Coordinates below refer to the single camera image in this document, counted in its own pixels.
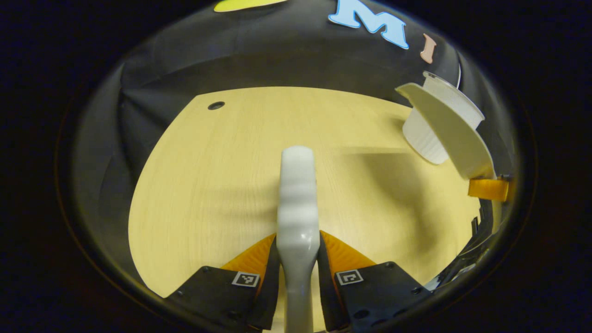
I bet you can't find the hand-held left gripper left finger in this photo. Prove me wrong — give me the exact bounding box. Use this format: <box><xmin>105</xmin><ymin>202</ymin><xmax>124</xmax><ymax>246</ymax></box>
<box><xmin>164</xmin><ymin>233</ymin><xmax>281</xmax><ymax>331</ymax></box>

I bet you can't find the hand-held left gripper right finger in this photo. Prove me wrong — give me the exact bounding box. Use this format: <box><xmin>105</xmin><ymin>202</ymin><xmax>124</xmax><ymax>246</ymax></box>
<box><xmin>317</xmin><ymin>230</ymin><xmax>433</xmax><ymax>332</ymax></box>

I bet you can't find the grey dustpan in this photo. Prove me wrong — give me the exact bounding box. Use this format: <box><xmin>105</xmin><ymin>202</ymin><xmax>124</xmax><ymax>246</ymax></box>
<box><xmin>395</xmin><ymin>82</ymin><xmax>497</xmax><ymax>180</ymax></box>

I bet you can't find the white ribbed garbage bin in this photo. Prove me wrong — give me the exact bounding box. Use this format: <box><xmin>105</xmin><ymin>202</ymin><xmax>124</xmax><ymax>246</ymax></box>
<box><xmin>402</xmin><ymin>71</ymin><xmax>485</xmax><ymax>165</ymax></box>

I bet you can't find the small white broom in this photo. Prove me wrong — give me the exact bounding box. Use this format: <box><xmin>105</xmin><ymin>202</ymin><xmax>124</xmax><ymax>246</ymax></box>
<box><xmin>277</xmin><ymin>146</ymin><xmax>321</xmax><ymax>333</ymax></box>

